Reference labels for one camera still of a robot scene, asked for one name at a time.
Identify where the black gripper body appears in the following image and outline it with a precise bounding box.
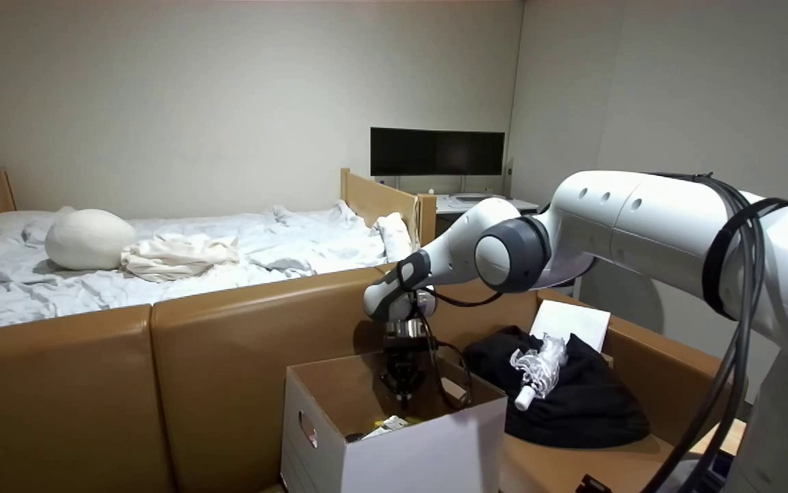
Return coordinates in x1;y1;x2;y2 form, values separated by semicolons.
379;317;438;408

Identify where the umbrella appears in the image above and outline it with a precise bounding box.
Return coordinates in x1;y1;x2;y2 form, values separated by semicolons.
509;332;572;413

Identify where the white cardboard box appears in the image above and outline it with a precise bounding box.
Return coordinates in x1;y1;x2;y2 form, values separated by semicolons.
278;352;509;493

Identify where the white blister package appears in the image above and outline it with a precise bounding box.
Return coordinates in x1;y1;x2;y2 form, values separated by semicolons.
360;413;413;441

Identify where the white paper sheet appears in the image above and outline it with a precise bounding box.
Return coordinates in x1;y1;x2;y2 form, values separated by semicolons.
527;298;612;354

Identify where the white desk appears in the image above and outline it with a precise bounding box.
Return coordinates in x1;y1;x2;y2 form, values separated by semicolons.
431;190;541;223

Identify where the black cloth pile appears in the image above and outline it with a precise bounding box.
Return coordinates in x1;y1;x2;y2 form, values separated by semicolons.
460;323;650;452

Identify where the black computer monitor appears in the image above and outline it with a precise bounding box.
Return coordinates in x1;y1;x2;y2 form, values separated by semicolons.
368;126;509;180

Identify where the grey rounded chair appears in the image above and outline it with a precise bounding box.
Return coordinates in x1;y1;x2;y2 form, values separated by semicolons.
579;264;666;338

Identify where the cream crumpled cloth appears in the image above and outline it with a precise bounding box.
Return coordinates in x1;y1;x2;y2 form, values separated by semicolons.
118;233;241;286

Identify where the round white pillow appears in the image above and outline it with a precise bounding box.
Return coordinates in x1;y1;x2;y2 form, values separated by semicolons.
43;205;140;275

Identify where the tan leather sofa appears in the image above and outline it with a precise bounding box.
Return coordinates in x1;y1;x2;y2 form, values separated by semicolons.
0;259;751;493

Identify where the flat white pillow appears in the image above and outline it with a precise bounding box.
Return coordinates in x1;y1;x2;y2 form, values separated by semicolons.
0;209;59;241

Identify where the wooden bed frame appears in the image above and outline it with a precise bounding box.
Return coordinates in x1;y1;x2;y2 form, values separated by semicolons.
0;165;439;260

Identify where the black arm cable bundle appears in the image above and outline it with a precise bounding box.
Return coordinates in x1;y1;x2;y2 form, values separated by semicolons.
643;170;788;493

